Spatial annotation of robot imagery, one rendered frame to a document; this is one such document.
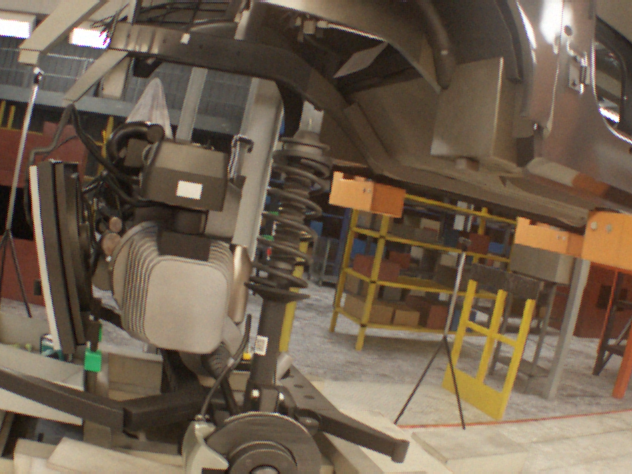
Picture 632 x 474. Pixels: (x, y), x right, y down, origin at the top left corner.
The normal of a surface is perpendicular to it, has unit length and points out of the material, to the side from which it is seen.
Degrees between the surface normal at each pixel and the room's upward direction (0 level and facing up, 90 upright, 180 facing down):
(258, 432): 90
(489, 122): 90
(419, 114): 107
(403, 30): 90
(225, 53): 90
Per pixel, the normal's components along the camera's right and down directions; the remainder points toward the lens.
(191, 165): 0.36, -0.07
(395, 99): 0.13, 0.33
